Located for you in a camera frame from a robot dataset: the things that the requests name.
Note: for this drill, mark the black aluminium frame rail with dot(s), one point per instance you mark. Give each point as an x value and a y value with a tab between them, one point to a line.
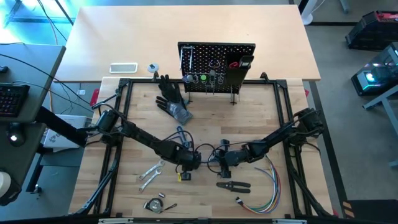
140	37

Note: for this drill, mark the black computer mouse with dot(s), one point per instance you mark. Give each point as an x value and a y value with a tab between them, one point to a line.
2	69
15	133

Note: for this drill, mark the black equipment case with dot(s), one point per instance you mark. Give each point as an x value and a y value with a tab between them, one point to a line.
373	31

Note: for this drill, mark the long double prong hook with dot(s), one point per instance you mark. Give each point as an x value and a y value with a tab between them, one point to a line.
181	59

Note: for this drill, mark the dark grey desk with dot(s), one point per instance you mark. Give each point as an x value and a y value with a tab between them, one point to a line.
28	161

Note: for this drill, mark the black tape measure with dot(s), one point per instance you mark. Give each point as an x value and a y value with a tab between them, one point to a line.
154	205

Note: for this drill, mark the grey table leg frame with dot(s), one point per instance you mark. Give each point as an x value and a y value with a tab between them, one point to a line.
388	109

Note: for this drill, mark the grey office desk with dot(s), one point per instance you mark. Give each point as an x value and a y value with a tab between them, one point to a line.
37	71

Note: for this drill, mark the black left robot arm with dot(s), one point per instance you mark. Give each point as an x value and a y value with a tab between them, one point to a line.
140	133

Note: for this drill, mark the white tape roll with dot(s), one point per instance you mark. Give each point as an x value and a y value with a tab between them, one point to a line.
4	183

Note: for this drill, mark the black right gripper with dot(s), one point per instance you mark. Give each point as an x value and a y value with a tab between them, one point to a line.
225	172

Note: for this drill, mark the black metal pegboard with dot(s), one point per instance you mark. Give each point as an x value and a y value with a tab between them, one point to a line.
224	51

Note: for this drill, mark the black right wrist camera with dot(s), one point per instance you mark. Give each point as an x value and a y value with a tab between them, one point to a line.
229	158

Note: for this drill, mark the black ramp with orange stripes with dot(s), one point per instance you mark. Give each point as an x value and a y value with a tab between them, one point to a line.
373	213

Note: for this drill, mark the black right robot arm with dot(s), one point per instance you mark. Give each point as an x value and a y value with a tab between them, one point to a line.
273	137

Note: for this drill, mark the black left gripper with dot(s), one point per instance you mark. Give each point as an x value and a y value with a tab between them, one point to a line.
186	175

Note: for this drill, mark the chrome socket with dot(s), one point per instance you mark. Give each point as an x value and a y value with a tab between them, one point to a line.
161	195

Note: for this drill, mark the red clamp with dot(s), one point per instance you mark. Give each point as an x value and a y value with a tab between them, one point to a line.
94	97

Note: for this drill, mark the black pegboard storage bin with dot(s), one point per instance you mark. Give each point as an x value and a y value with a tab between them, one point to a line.
234	81

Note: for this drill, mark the computer case with lights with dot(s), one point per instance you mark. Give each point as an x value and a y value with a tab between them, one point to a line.
373	77

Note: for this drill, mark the white pedestal base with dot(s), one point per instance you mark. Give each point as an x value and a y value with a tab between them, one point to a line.
311	17

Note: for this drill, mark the white rectangular tray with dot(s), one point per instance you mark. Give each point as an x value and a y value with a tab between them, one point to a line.
123	68

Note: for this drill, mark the black keyboard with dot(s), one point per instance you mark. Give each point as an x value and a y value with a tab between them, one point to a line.
12	99

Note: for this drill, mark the small grey round device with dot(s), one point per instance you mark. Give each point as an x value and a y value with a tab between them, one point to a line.
153	67

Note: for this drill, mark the black work glove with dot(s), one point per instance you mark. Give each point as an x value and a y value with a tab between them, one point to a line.
169	88

